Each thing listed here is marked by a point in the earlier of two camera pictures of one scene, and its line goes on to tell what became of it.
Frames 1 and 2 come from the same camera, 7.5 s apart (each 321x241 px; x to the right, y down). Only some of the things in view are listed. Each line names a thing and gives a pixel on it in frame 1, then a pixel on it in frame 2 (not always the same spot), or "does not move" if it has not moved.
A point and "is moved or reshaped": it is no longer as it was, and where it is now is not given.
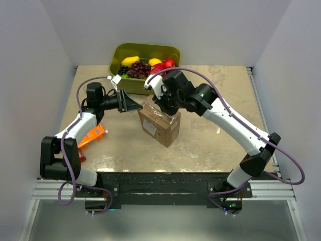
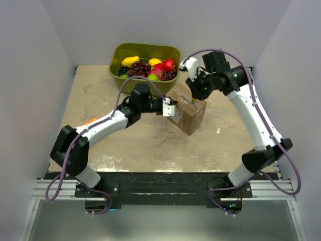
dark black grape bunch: x=123 y=70 does not move
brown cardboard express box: x=162 y=126 is moved or reshaped
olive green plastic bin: x=147 y=51 does not move
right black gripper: x=172 y=111 → x=197 y=93
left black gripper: x=125 y=103 → x=160 y=100
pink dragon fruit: x=156 y=68 does not move
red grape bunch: x=139 y=70 does not move
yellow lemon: x=154 y=61 does not move
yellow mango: x=128 y=61 does not move
